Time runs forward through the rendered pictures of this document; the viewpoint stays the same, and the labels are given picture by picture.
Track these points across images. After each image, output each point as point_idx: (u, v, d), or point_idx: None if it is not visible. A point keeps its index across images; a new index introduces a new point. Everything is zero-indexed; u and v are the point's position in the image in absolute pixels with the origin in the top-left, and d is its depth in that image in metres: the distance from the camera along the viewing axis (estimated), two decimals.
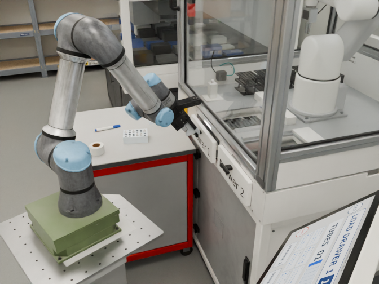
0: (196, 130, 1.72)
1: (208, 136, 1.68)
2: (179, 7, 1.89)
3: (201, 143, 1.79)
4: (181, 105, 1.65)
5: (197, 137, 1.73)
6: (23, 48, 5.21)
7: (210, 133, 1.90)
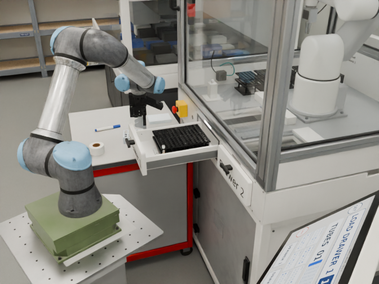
0: (144, 127, 1.95)
1: (139, 147, 1.60)
2: (179, 7, 1.89)
3: (135, 154, 1.71)
4: (146, 101, 1.89)
5: (129, 147, 1.65)
6: (23, 48, 5.21)
7: (149, 142, 1.82)
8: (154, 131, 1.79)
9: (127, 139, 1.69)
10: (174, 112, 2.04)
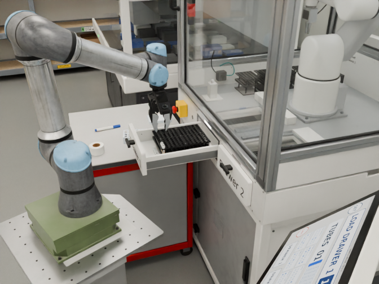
0: (151, 124, 1.61)
1: (139, 147, 1.60)
2: (179, 7, 1.89)
3: (135, 154, 1.71)
4: (154, 94, 1.53)
5: (129, 147, 1.65)
6: None
7: (149, 142, 1.82)
8: (154, 131, 1.79)
9: (127, 139, 1.69)
10: (174, 112, 2.04)
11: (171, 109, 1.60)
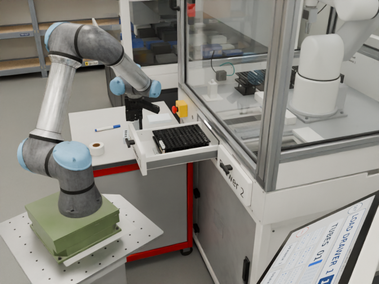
0: None
1: (139, 147, 1.60)
2: (179, 7, 1.89)
3: (135, 154, 1.71)
4: (142, 104, 1.86)
5: (129, 147, 1.65)
6: (23, 48, 5.21)
7: (149, 142, 1.82)
8: (154, 131, 1.79)
9: (127, 139, 1.69)
10: (174, 112, 2.04)
11: None
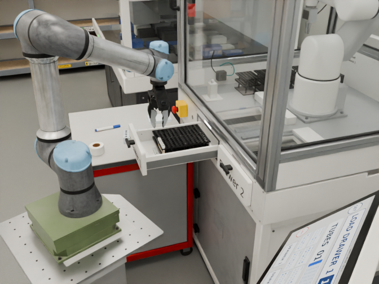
0: (150, 119, 1.65)
1: (139, 147, 1.60)
2: (179, 7, 1.89)
3: (135, 154, 1.71)
4: (154, 91, 1.57)
5: (129, 147, 1.65)
6: None
7: (149, 142, 1.82)
8: (154, 131, 1.79)
9: (127, 139, 1.69)
10: (174, 112, 2.04)
11: (170, 106, 1.64)
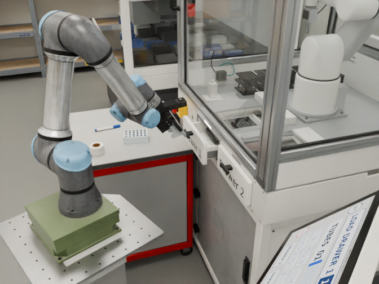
0: (182, 132, 1.70)
1: (200, 137, 1.67)
2: (179, 7, 1.89)
3: (192, 144, 1.78)
4: (167, 107, 1.63)
5: (188, 138, 1.72)
6: (23, 48, 5.21)
7: (202, 134, 1.89)
8: None
9: (185, 130, 1.76)
10: (174, 112, 2.04)
11: None
